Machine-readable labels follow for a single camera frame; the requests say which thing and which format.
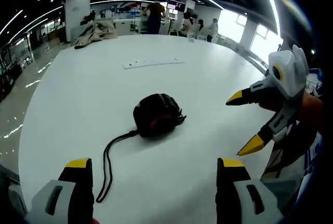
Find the person's body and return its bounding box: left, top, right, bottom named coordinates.
left=261, top=67, right=326, bottom=209

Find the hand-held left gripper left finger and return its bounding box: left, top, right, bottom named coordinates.
left=24, top=157, right=95, bottom=224

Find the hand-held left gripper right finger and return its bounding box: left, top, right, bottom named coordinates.
left=216, top=157, right=286, bottom=224

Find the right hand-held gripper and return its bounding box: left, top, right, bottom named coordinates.
left=225, top=44, right=311, bottom=157

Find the beige cloth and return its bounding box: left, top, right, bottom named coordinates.
left=71, top=18, right=118, bottom=50

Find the white power strip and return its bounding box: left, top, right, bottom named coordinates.
left=122, top=57, right=186, bottom=70

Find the black orange tape measure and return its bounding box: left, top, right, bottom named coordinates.
left=95, top=93, right=187, bottom=204

